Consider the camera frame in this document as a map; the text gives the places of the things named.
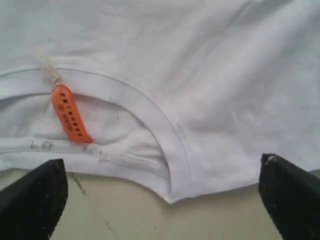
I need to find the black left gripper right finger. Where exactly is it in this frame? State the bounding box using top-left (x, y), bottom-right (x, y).
top-left (258, 153), bottom-right (320, 240)

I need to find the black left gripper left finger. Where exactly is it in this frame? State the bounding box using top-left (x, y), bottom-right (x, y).
top-left (0, 159), bottom-right (68, 240)

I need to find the white t-shirt red lettering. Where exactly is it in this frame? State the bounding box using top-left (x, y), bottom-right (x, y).
top-left (0, 0), bottom-right (320, 204)

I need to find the orange plastic tag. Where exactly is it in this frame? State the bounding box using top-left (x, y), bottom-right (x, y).
top-left (51, 84), bottom-right (93, 144)

